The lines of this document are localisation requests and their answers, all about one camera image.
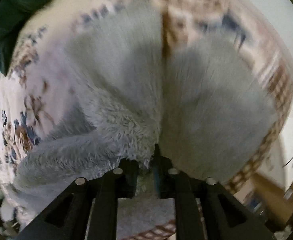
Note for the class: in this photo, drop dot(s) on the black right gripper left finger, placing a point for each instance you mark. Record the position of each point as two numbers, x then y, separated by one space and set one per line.
86 209

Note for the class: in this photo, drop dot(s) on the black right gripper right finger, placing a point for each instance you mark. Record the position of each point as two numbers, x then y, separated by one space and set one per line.
204 209

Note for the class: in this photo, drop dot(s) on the grey fluffy fleece pants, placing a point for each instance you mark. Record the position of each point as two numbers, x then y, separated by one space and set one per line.
200 104

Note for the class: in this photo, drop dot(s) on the wooden furniture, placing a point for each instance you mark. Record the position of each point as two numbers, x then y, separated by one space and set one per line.
278 201

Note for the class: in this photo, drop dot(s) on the floral and checkered blanket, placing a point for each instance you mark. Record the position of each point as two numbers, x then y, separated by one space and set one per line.
34 95

